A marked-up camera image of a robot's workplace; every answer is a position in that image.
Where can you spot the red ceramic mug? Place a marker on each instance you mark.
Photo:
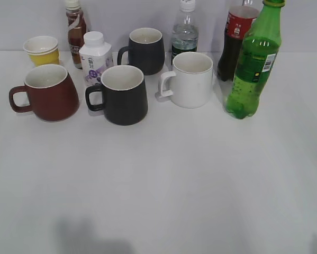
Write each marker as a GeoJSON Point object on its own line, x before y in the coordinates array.
{"type": "Point", "coordinates": [51, 93]}

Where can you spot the green plastic soda bottle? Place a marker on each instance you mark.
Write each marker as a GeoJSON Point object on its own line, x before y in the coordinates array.
{"type": "Point", "coordinates": [257, 55]}

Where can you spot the yellow paper cup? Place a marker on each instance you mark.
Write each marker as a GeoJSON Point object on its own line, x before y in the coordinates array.
{"type": "Point", "coordinates": [42, 50]}

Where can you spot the black mug front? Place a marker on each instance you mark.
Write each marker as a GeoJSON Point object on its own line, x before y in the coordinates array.
{"type": "Point", "coordinates": [121, 95]}

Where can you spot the white ceramic mug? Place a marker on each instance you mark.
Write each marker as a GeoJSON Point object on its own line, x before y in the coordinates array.
{"type": "Point", "coordinates": [189, 83]}

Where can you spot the dark mug rear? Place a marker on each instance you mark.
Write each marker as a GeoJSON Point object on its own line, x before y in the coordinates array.
{"type": "Point", "coordinates": [145, 50]}

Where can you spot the white yogurt drink bottle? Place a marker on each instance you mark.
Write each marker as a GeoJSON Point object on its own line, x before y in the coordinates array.
{"type": "Point", "coordinates": [96, 57]}

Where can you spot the clear water bottle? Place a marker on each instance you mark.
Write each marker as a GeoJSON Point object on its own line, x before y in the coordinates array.
{"type": "Point", "coordinates": [184, 37]}

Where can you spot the brown coffee drink bottle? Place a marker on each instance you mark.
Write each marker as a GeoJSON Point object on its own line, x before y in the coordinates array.
{"type": "Point", "coordinates": [76, 29]}

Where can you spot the cola bottle red label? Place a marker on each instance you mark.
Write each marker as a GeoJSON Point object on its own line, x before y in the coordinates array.
{"type": "Point", "coordinates": [239, 21]}

